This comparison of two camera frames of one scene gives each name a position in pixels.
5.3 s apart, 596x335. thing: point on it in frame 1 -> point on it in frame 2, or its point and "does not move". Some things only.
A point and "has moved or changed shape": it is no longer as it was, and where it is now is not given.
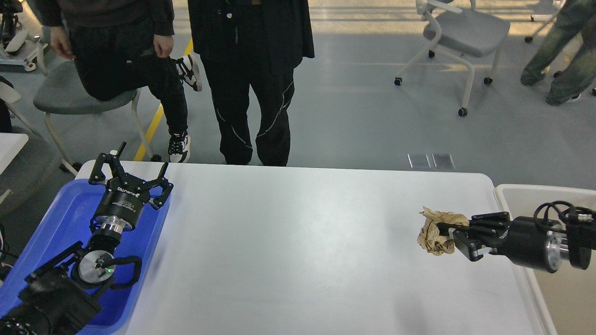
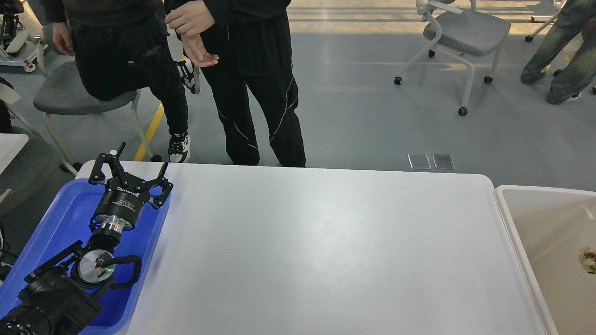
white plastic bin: (569, 295) does not move
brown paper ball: (429, 237) has moved or changed shape
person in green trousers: (574, 18) does not move
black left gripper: (125, 194) does not move
